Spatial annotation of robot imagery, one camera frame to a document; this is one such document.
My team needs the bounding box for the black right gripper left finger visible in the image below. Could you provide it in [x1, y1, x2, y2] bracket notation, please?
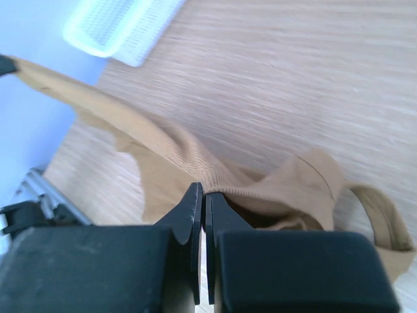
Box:
[1, 183, 203, 312]

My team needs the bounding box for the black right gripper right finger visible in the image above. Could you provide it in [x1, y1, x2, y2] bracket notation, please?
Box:
[205, 193, 400, 312]

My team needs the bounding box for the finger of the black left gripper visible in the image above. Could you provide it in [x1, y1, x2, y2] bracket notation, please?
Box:
[0, 55, 18, 77]

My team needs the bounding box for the tan ribbed tank top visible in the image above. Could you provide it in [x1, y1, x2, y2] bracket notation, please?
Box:
[6, 57, 416, 281]

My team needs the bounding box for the white perforated plastic basket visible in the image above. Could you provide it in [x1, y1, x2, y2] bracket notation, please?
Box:
[63, 0, 185, 67]

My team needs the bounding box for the aluminium frame rail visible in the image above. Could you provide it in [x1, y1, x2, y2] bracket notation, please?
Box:
[12, 169, 93, 226]

